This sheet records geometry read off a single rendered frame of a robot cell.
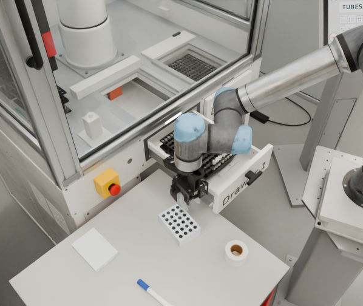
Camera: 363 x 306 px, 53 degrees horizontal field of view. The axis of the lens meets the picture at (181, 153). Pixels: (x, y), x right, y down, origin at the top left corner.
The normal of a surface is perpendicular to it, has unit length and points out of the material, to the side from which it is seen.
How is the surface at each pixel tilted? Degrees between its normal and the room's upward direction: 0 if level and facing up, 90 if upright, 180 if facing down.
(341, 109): 90
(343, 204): 2
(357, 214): 2
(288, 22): 90
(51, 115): 90
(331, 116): 90
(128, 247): 0
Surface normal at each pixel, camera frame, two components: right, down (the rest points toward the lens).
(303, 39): -0.70, 0.51
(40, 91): 0.72, 0.50
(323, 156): 0.00, -0.69
